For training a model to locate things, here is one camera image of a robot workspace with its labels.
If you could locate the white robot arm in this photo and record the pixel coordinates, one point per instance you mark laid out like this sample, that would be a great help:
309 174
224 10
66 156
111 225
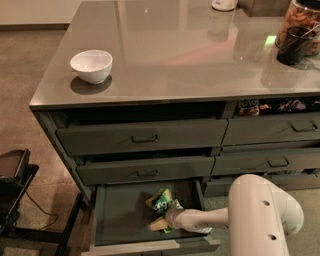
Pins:
259 215

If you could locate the open bottom left drawer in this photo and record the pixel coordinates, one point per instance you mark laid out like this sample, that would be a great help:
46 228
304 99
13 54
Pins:
121 219

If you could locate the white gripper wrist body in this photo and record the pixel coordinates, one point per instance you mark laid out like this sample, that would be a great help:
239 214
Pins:
185 220

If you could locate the black stand with cable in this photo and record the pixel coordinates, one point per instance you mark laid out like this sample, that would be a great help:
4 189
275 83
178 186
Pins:
16 175

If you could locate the green rice chip bag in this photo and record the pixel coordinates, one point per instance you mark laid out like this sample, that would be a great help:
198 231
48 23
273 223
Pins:
160 207

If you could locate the black mesh cup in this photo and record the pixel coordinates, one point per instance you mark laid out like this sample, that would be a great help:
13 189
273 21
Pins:
295 45

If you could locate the grey kitchen island counter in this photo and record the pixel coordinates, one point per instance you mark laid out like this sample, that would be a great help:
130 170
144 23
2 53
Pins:
172 60

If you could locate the top left drawer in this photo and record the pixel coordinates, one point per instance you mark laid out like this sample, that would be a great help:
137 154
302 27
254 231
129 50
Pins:
142 136

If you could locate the white ceramic bowl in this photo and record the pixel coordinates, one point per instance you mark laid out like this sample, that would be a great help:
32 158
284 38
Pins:
92 66

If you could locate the bottom right drawer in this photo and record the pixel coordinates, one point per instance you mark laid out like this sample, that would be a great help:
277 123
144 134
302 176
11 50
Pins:
287 182

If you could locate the glass jar of snacks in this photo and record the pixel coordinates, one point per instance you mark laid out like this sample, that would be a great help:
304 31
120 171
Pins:
304 13

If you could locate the white container on counter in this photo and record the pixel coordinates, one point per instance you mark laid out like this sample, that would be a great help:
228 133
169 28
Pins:
224 5

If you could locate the purple snack bag in drawer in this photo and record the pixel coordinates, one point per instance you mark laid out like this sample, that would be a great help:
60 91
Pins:
293 105

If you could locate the top right drawer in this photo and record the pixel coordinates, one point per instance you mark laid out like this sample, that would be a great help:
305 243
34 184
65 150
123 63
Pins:
272 129

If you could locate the middle right drawer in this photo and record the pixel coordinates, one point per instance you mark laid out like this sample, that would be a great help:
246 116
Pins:
266 161

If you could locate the orange snack bag in drawer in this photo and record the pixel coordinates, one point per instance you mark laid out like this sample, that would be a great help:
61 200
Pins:
248 107

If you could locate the middle left drawer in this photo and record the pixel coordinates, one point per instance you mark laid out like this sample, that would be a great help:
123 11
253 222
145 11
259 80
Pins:
145 170

